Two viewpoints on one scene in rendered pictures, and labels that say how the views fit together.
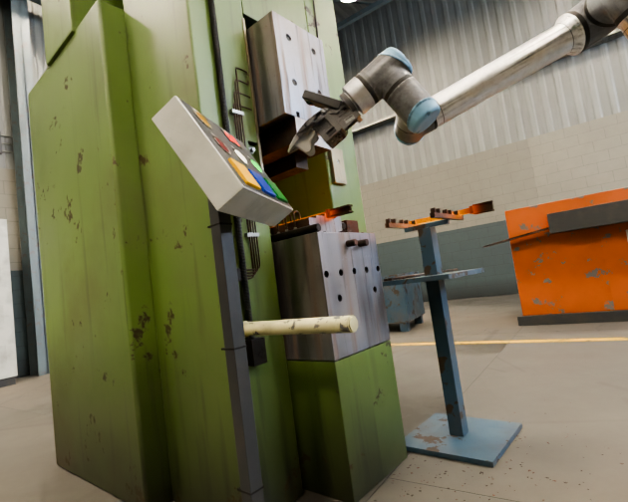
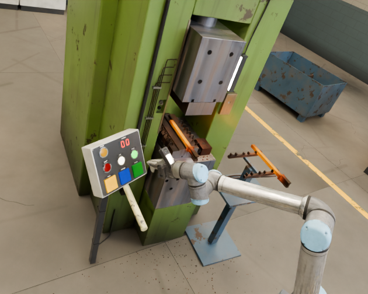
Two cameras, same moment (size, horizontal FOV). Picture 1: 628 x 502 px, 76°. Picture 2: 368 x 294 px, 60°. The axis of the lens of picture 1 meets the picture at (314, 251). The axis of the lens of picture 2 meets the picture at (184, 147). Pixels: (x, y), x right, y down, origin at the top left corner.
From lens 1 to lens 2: 1.59 m
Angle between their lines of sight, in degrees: 42
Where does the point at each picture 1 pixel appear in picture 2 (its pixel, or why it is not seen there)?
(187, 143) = (90, 168)
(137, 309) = (90, 131)
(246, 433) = (97, 231)
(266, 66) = (187, 65)
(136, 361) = not seen: hidden behind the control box
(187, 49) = (136, 51)
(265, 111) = (177, 87)
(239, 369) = (100, 217)
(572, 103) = not seen: outside the picture
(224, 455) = not seen: hidden behind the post
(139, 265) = (96, 113)
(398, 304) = (306, 102)
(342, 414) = (150, 224)
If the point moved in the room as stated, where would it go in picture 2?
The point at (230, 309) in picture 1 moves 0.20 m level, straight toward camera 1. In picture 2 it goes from (101, 201) to (87, 225)
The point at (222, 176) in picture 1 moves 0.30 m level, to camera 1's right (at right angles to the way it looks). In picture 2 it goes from (97, 189) to (146, 216)
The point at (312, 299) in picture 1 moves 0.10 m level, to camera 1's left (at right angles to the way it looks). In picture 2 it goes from (158, 182) to (146, 176)
